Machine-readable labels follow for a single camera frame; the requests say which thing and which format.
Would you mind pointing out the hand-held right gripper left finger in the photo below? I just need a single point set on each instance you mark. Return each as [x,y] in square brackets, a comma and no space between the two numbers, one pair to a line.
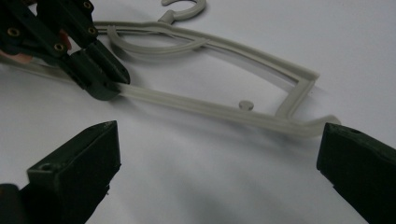
[74,174]

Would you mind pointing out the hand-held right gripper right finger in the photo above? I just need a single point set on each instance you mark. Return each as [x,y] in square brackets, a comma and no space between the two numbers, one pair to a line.
[364,174]

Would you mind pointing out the grey plastic clothes hanger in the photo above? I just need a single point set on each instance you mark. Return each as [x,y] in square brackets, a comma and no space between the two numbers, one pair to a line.
[218,110]

